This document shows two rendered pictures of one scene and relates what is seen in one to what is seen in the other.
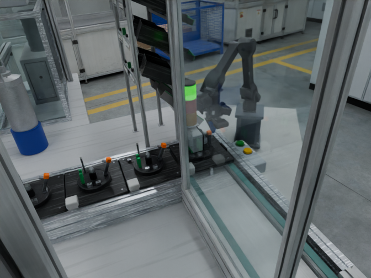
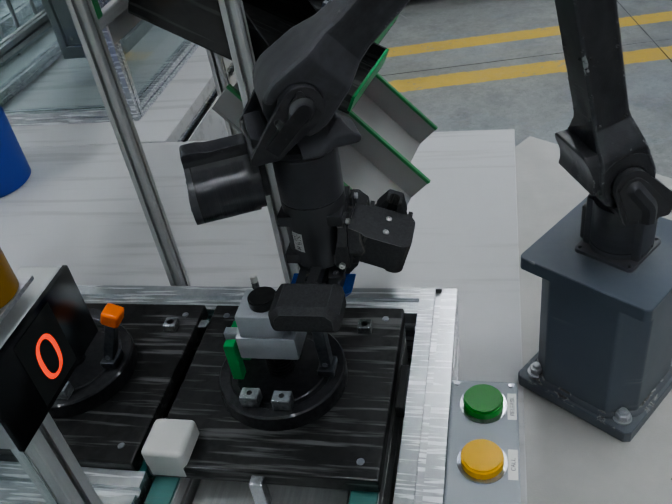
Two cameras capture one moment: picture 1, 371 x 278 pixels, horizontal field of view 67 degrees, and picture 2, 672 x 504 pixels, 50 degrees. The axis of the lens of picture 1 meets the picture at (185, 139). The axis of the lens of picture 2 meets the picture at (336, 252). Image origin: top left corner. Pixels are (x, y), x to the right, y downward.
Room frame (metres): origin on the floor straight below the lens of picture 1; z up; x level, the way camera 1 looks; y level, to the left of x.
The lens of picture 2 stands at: (0.71, -0.46, 1.55)
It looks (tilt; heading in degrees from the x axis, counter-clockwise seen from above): 37 degrees down; 37
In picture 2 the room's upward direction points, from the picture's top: 10 degrees counter-clockwise
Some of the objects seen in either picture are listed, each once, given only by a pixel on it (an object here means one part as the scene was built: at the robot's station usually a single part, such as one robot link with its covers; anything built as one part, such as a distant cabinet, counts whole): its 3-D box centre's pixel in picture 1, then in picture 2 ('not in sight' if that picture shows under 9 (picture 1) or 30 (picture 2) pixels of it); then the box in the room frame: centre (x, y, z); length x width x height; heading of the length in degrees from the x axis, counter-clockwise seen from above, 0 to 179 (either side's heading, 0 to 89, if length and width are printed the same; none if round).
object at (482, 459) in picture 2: not in sight; (482, 461); (1.10, -0.30, 0.96); 0.04 x 0.04 x 0.02
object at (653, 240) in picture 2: not in sight; (618, 222); (1.34, -0.35, 1.09); 0.07 x 0.07 x 0.06; 75
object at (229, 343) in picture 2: not in sight; (234, 359); (1.08, -0.03, 1.01); 0.01 x 0.01 x 0.05; 20
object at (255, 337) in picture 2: not in sight; (259, 320); (1.10, -0.06, 1.06); 0.08 x 0.04 x 0.07; 110
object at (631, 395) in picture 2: not in sight; (608, 315); (1.34, -0.36, 0.96); 0.15 x 0.15 x 0.20; 75
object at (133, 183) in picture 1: (148, 158); (65, 346); (1.02, 0.17, 1.01); 0.24 x 0.24 x 0.13; 20
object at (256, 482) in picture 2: not in sight; (260, 492); (0.99, -0.11, 0.95); 0.01 x 0.01 x 0.04; 20
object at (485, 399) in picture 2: not in sight; (483, 404); (1.17, -0.27, 0.96); 0.04 x 0.04 x 0.02
